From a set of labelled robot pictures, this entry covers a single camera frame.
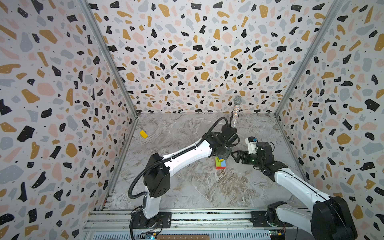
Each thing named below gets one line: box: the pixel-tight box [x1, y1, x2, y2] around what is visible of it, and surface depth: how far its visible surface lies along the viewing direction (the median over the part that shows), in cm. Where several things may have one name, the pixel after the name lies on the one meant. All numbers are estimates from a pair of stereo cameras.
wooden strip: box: [156, 234, 210, 240], surface depth 69 cm
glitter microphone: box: [231, 95, 243, 128], surface depth 90 cm
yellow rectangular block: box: [139, 130, 149, 139], surface depth 108 cm
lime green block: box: [215, 156, 222, 167], surface depth 92 cm
